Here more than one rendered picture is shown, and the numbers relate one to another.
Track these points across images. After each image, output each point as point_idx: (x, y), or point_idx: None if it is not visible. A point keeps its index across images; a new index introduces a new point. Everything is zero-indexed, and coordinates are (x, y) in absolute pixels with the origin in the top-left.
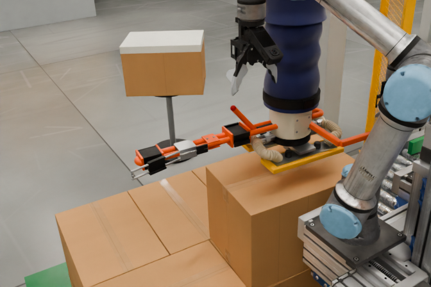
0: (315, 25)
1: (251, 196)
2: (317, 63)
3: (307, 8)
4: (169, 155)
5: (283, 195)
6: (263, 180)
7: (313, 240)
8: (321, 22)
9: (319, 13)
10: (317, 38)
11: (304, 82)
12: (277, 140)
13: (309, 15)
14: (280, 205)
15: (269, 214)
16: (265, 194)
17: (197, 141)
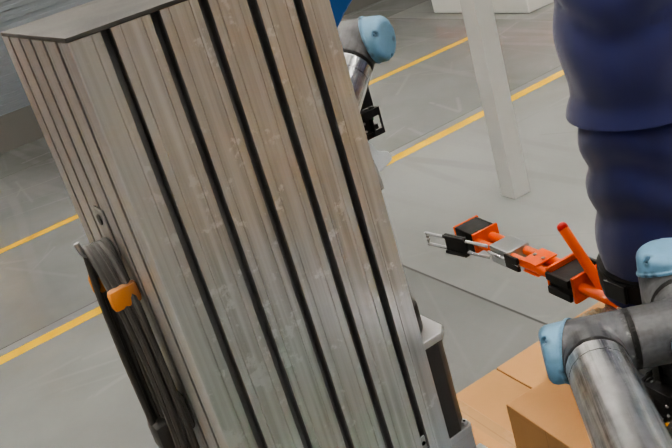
0: (602, 134)
1: (559, 393)
2: (647, 220)
3: (578, 93)
4: (471, 242)
5: (580, 429)
6: None
7: None
8: (623, 133)
9: (603, 111)
10: (632, 166)
11: (607, 243)
12: None
13: (582, 108)
14: (546, 433)
15: (531, 430)
16: (574, 407)
17: (529, 251)
